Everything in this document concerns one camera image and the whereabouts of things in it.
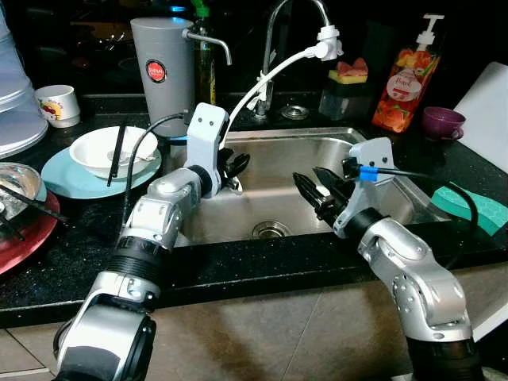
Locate small purple bowl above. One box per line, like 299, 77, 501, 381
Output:
421, 106, 467, 141

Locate red round plate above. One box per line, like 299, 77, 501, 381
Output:
0, 187, 60, 276

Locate red and yellow sponge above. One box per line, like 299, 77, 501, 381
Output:
329, 57, 370, 85

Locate round chrome hole cover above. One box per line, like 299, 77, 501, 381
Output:
280, 105, 310, 121

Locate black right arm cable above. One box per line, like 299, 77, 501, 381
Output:
373, 163, 480, 267

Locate steel sink drain strainer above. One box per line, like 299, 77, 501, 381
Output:
252, 221, 293, 240

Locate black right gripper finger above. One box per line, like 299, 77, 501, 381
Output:
293, 173, 330, 223
314, 167, 350, 199

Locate green wavy sponge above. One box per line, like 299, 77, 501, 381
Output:
431, 185, 508, 237

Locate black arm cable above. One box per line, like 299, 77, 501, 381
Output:
373, 163, 480, 267
125, 111, 191, 231

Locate small steel bowl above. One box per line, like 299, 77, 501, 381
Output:
0, 162, 46, 221

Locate black chopstick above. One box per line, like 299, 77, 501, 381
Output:
109, 123, 128, 187
110, 127, 126, 185
0, 187, 68, 225

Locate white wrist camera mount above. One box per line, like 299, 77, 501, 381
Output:
184, 102, 231, 179
333, 137, 398, 237

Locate grey water filter canister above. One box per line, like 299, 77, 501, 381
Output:
130, 17, 233, 137

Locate white ceramic bowl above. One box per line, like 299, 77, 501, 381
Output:
69, 126, 159, 179

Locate grey stone cabinet door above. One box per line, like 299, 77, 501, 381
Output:
456, 262, 508, 338
147, 274, 414, 381

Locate white plastic cutting board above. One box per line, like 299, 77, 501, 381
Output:
452, 62, 508, 171

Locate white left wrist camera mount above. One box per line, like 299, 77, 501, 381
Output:
184, 102, 231, 179

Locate white faucet diverter adapter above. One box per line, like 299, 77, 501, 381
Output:
315, 25, 344, 62

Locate clear sponge holder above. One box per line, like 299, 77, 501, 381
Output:
319, 75, 372, 121

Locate orange dish soap pump bottle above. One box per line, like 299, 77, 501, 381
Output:
371, 13, 445, 133

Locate green capped oil bottle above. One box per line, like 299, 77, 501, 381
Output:
193, 0, 217, 106

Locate stacked translucent food containers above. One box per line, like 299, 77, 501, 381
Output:
0, 8, 48, 158

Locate white printed mug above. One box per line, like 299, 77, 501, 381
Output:
35, 85, 81, 129

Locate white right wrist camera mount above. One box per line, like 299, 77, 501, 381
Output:
333, 137, 398, 237

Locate chrome gooseneck faucet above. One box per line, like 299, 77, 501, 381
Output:
254, 0, 333, 120

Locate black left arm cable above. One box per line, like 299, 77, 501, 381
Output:
125, 111, 191, 231

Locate stainless steel sink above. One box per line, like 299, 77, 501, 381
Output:
163, 127, 453, 245

